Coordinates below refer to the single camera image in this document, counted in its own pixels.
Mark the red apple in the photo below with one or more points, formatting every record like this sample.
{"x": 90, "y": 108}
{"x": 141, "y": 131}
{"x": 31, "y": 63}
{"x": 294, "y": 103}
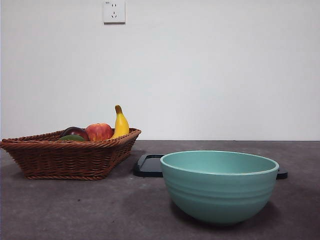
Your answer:
{"x": 99, "y": 131}

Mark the brown wicker basket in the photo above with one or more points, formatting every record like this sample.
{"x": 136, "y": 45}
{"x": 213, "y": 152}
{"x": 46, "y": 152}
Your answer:
{"x": 65, "y": 160}

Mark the teal ceramic bowl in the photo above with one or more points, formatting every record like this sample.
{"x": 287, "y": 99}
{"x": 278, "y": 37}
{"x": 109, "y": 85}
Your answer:
{"x": 220, "y": 195}

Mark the yellow banana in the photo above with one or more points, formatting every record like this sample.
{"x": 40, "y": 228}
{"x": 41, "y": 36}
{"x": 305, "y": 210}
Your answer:
{"x": 121, "y": 125}

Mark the white wall socket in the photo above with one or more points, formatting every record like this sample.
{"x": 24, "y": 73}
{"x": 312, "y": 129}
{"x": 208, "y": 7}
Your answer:
{"x": 114, "y": 12}

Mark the green avocado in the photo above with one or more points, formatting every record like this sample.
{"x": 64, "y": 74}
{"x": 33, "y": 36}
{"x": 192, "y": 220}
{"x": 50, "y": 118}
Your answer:
{"x": 71, "y": 138}

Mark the black rectangular tray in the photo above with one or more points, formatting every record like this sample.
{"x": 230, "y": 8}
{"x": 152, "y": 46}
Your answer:
{"x": 147, "y": 166}

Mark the dark purple plum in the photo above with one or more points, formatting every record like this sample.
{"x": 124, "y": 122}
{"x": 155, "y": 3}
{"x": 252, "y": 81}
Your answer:
{"x": 75, "y": 132}

